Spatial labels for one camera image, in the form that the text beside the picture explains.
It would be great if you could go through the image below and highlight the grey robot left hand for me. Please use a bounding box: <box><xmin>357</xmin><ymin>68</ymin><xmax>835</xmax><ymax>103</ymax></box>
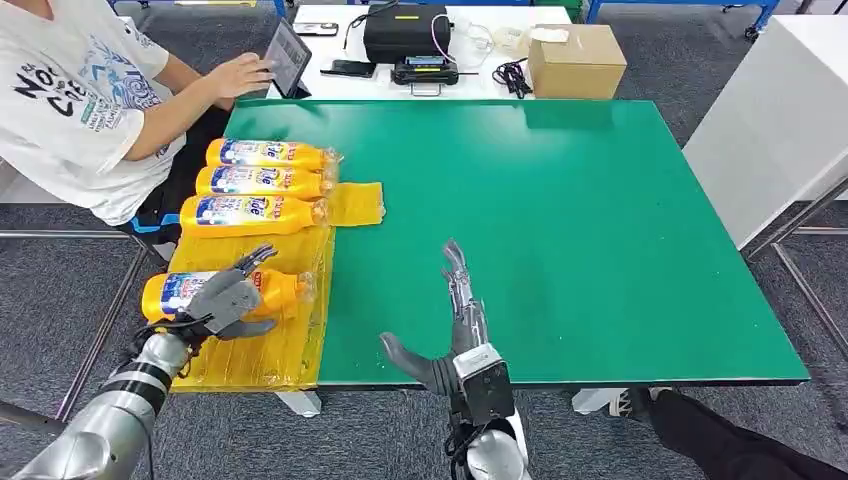
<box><xmin>173</xmin><ymin>243</ymin><xmax>280</xmax><ymax>342</ymax></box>

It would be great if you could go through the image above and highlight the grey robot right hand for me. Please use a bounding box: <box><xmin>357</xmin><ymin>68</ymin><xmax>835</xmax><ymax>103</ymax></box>
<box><xmin>379</xmin><ymin>238</ymin><xmax>492</xmax><ymax>399</ymax></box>

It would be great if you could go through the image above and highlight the person's right hand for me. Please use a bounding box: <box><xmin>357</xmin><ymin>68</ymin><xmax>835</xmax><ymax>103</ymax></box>
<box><xmin>205</xmin><ymin>52</ymin><xmax>276</xmax><ymax>101</ymax></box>

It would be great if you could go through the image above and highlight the orange detergent bottle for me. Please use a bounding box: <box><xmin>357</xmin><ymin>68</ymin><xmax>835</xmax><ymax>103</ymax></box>
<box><xmin>180</xmin><ymin>194</ymin><xmax>331</xmax><ymax>240</ymax></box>
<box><xmin>195</xmin><ymin>165</ymin><xmax>339</xmax><ymax>202</ymax></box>
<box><xmin>140</xmin><ymin>268</ymin><xmax>316</xmax><ymax>324</ymax></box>
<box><xmin>205</xmin><ymin>137</ymin><xmax>342</xmax><ymax>172</ymax></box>

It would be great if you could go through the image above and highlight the black tablet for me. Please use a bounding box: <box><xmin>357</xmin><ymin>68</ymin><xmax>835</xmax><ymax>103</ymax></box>
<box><xmin>264</xmin><ymin>17</ymin><xmax>313</xmax><ymax>99</ymax></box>

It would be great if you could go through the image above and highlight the yellow plastic sheet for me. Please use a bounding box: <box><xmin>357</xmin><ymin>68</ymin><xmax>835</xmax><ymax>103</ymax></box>
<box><xmin>165</xmin><ymin>182</ymin><xmax>387</xmax><ymax>393</ymax></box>

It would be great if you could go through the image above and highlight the white side table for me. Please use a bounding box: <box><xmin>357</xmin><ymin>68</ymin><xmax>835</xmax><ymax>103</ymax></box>
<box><xmin>266</xmin><ymin>5</ymin><xmax>574</xmax><ymax>102</ymax></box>

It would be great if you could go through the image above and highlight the flat black pouch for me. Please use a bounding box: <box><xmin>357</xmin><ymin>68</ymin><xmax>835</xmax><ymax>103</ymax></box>
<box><xmin>319</xmin><ymin>59</ymin><xmax>378</xmax><ymax>79</ymax></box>

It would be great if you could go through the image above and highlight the white table foot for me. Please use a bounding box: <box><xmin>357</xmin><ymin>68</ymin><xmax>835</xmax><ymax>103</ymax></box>
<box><xmin>572</xmin><ymin>388</ymin><xmax>621</xmax><ymax>417</ymax></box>
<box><xmin>274</xmin><ymin>390</ymin><xmax>323</xmax><ymax>419</ymax></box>

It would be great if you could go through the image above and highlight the green table mat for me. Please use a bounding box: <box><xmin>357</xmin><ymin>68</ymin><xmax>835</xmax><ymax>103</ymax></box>
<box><xmin>223</xmin><ymin>99</ymin><xmax>811</xmax><ymax>387</ymax></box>

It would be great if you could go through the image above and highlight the black carrying case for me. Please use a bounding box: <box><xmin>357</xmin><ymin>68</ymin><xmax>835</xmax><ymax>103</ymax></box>
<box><xmin>362</xmin><ymin>4</ymin><xmax>454</xmax><ymax>66</ymax></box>

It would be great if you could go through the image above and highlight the person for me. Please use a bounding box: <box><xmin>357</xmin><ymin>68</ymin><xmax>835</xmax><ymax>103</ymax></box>
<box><xmin>0</xmin><ymin>0</ymin><xmax>276</xmax><ymax>243</ymax></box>

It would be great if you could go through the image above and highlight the black handheld device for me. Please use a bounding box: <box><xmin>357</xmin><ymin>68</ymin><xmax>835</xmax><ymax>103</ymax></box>
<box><xmin>390</xmin><ymin>55</ymin><xmax>460</xmax><ymax>97</ymax></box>

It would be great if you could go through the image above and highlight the clear plastic bag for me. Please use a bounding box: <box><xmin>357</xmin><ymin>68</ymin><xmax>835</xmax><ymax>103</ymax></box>
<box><xmin>457</xmin><ymin>19</ymin><xmax>497</xmax><ymax>64</ymax></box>

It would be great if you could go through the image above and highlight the white bagged adapter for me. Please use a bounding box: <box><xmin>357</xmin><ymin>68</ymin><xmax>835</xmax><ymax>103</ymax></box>
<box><xmin>493</xmin><ymin>26</ymin><xmax>531</xmax><ymax>58</ymax></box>

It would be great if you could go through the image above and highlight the brown cardboard box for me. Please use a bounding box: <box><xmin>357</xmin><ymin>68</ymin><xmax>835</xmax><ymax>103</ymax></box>
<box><xmin>527</xmin><ymin>24</ymin><xmax>629</xmax><ymax>101</ymax></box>

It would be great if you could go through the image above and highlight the black robot leg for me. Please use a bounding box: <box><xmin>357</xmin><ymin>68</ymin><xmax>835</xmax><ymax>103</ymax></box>
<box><xmin>609</xmin><ymin>387</ymin><xmax>848</xmax><ymax>480</ymax></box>

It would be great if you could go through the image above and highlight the white cabinet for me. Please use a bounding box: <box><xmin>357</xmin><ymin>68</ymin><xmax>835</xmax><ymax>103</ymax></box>
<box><xmin>682</xmin><ymin>14</ymin><xmax>848</xmax><ymax>251</ymax></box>

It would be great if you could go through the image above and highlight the metal floor frame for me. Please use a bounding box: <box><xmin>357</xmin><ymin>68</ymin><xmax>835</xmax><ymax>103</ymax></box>
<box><xmin>741</xmin><ymin>175</ymin><xmax>848</xmax><ymax>359</ymax></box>
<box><xmin>0</xmin><ymin>228</ymin><xmax>167</xmax><ymax>425</ymax></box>

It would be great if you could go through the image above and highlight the white cable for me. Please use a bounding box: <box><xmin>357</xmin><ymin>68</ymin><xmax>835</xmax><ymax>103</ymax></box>
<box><xmin>430</xmin><ymin>13</ymin><xmax>458</xmax><ymax>64</ymax></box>

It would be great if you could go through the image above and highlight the black cable bundle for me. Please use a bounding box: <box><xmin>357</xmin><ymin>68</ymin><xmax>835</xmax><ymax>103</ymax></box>
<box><xmin>491</xmin><ymin>58</ymin><xmax>535</xmax><ymax>101</ymax></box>

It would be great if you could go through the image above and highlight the blue cart frame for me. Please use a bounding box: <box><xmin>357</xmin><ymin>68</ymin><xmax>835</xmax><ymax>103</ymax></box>
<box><xmin>586</xmin><ymin>0</ymin><xmax>783</xmax><ymax>41</ymax></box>

